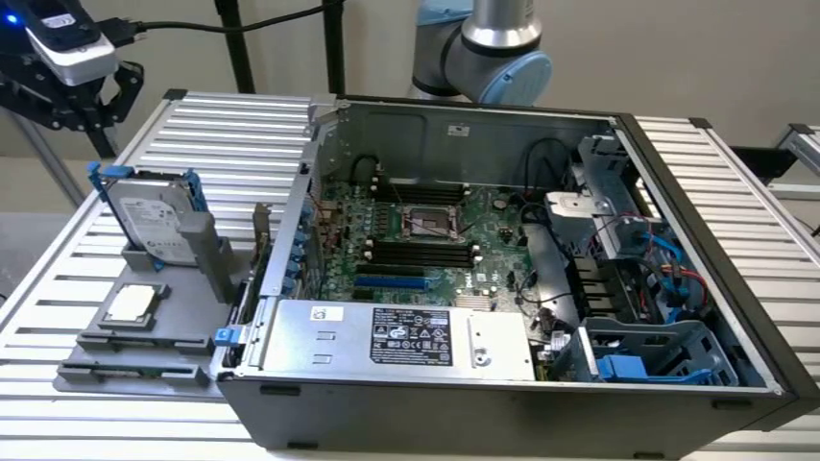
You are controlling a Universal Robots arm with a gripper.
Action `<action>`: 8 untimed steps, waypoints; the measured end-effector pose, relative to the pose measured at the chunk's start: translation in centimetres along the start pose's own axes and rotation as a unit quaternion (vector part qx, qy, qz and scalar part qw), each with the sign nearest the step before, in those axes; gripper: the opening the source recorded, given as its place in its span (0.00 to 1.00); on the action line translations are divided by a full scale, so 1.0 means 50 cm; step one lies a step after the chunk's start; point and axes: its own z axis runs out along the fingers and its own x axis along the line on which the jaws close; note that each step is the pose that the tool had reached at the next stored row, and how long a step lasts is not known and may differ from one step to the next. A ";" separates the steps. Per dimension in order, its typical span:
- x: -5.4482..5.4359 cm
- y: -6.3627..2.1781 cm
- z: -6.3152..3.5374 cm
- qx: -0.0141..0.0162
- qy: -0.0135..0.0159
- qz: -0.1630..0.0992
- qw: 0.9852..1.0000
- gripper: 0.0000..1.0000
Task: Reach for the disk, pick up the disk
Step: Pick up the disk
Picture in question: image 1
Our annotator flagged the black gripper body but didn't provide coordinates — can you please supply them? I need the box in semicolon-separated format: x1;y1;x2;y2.
0;0;117;105

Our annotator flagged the hard disk in blue caddy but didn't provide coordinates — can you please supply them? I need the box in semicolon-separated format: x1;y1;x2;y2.
83;161;207;268

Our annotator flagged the metal disk bay cage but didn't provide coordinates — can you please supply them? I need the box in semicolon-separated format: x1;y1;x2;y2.
541;133;666;261

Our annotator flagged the grey-blue plastic disk bay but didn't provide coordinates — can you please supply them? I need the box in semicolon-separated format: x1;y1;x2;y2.
573;317;738;386

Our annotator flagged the grey metal stand leg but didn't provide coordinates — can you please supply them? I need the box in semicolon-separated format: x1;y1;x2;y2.
10;113;86;208

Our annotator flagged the black stand pole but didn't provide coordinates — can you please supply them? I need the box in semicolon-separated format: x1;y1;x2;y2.
218;0;258;95
321;0;347;97

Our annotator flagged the silver CPU chip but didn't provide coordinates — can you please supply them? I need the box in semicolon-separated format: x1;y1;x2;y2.
101;283;162;324

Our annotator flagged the grey parts rack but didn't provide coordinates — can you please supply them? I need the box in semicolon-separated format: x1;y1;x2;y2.
49;210;258;394

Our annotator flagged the black RAM slot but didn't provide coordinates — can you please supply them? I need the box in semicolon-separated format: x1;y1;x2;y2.
365;236;479;270
369;179;467;206

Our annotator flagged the green RAM stick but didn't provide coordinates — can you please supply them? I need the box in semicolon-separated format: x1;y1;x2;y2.
74;332;213;355
54;361;211;386

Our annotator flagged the CPU socket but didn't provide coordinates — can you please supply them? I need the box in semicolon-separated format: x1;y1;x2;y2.
394;203;467;242

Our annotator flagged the blue case latch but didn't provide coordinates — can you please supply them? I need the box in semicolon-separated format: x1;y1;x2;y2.
214;325;247;348

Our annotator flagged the black expansion slot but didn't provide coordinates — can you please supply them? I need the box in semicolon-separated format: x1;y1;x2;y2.
354;262;425;278

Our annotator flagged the blue expansion slot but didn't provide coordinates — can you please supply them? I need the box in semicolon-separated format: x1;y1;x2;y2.
353;275;430;293

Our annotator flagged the silver power supply unit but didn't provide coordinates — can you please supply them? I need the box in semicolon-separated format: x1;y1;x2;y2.
231;299;538;383

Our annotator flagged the green motherboard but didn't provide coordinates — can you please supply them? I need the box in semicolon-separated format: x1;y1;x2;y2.
305;178;581;348

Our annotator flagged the silver chipset heatsink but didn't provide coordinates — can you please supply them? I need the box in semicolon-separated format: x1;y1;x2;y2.
455;294;499;312

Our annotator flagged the black fan shroud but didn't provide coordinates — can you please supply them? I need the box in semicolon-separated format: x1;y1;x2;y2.
567;253;649;324

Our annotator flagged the black open PC case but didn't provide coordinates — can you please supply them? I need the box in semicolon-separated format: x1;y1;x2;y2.
213;93;803;453

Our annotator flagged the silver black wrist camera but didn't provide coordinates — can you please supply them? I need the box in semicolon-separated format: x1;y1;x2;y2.
22;10;119;88

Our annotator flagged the black camera cable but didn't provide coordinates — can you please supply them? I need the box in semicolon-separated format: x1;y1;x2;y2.
94;0;418;48

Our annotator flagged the graphics card with metal bracket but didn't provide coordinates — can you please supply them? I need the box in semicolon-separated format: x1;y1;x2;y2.
237;201;275;318

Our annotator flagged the short black wire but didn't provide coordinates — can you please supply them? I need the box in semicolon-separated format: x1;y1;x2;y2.
349;153;386;187

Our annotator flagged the black looped wire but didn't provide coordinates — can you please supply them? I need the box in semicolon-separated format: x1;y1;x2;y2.
519;137;573;194

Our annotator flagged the blue SATA wire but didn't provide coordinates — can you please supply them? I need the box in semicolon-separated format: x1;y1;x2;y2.
630;229;706;302

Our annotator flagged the red wire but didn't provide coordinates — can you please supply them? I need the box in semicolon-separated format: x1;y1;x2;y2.
662;266;706;290

